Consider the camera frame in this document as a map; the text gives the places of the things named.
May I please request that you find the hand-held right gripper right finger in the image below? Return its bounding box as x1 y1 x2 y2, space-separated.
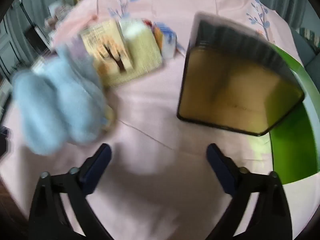
206 143 293 240

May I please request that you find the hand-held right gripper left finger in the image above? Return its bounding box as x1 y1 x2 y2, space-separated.
28 143 115 240

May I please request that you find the light blue plush sock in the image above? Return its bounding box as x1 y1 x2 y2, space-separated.
11 44 110 155

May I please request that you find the pink floral tablecloth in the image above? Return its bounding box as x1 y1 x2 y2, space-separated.
0 0 304 240

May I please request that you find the black and gold box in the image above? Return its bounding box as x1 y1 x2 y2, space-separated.
176 11 305 137

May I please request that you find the printed snack packet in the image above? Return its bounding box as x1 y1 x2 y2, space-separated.
80 19 135 87

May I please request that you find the blue and orange carton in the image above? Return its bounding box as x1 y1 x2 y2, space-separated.
152 21 178 59

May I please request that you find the grey sofa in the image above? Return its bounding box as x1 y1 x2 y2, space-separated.
290 27 320 80

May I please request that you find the striped cushion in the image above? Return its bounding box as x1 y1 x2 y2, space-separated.
299 26 320 48

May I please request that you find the pile of plastic bags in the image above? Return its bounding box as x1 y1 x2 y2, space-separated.
45 1 73 40

